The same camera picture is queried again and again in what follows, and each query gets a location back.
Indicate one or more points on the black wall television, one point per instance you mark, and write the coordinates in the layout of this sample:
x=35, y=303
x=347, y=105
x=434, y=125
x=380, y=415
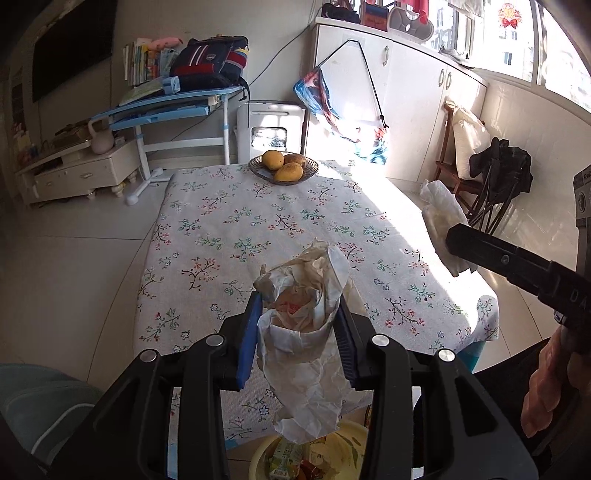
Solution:
x=77, y=41

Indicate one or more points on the small white tissue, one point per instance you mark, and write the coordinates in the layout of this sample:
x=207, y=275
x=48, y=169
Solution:
x=441, y=213

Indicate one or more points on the pink kettlebell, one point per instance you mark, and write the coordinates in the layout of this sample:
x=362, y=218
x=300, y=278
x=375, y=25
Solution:
x=101, y=141

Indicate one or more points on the blue white milk carton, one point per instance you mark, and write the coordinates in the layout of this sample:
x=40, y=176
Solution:
x=286, y=460

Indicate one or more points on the navy red backpack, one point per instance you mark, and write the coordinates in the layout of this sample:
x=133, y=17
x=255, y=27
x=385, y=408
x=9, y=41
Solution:
x=214, y=63

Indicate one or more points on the brown mango back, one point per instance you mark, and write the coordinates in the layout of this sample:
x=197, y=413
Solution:
x=294, y=158

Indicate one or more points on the blue white study desk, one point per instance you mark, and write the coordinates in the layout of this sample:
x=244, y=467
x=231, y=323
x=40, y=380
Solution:
x=168, y=108

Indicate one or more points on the woven fruit basket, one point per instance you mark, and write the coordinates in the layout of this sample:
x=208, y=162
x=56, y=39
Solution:
x=257, y=168

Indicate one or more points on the yellow plastic trash basin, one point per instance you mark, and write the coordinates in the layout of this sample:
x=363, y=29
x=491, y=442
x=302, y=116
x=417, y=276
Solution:
x=338, y=455

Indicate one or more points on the blue red plastic bag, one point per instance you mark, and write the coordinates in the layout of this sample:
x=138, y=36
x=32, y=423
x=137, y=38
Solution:
x=368, y=138

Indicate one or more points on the yellow mango front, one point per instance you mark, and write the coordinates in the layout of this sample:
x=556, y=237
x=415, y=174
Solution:
x=288, y=173

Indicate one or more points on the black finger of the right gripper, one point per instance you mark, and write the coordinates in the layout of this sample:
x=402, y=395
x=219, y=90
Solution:
x=519, y=266

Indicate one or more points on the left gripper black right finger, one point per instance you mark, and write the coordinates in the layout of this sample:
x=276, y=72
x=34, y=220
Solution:
x=353, y=332

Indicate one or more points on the cream TV cabinet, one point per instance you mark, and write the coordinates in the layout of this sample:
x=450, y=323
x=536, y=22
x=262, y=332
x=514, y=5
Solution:
x=78, y=172

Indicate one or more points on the yellow mango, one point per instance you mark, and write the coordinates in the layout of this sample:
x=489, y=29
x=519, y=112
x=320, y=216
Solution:
x=273, y=160
x=288, y=173

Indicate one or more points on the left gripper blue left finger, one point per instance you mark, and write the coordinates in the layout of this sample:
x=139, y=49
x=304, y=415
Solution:
x=247, y=338

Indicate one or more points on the person's right hand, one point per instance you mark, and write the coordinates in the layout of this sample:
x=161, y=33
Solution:
x=557, y=364

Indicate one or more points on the wooden chair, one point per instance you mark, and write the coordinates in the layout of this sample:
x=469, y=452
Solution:
x=467, y=192

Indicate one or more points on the white balcony cabinet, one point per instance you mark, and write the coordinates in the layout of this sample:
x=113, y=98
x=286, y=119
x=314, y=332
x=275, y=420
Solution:
x=412, y=82

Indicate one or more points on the large white tissue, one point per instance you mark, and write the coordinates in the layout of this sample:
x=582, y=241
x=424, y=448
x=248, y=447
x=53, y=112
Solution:
x=297, y=350

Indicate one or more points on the row of books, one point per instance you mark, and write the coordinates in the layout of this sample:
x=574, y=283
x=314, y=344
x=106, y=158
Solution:
x=142, y=64

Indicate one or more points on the yellow mango left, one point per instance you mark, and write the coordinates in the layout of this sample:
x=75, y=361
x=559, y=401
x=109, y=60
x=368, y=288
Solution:
x=273, y=160

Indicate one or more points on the floral white tablecloth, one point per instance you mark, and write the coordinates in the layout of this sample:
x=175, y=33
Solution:
x=218, y=227

